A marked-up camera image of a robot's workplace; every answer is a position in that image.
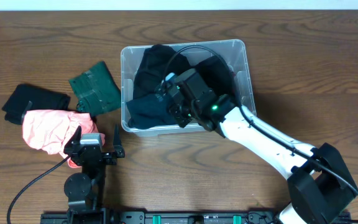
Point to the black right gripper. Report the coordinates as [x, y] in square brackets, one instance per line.
[176, 107]

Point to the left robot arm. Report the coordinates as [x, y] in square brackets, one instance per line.
[85, 189]

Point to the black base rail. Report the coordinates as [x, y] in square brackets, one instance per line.
[166, 217]

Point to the clear plastic storage bin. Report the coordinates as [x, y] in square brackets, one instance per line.
[233, 51]

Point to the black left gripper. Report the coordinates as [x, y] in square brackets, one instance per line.
[105, 155]

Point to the black garment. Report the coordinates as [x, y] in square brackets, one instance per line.
[214, 71]

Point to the dark navy cloth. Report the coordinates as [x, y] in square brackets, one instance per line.
[149, 111]

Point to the black cloth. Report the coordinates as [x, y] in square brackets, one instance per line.
[28, 97]

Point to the dark green cloth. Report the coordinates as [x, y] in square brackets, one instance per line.
[96, 91]

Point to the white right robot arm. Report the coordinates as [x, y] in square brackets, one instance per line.
[319, 182]

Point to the salmon pink cloth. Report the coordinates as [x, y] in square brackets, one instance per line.
[50, 130]

